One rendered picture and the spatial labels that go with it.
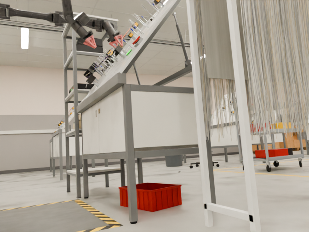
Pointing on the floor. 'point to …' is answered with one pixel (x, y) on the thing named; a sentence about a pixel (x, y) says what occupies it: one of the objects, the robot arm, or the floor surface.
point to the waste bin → (174, 160)
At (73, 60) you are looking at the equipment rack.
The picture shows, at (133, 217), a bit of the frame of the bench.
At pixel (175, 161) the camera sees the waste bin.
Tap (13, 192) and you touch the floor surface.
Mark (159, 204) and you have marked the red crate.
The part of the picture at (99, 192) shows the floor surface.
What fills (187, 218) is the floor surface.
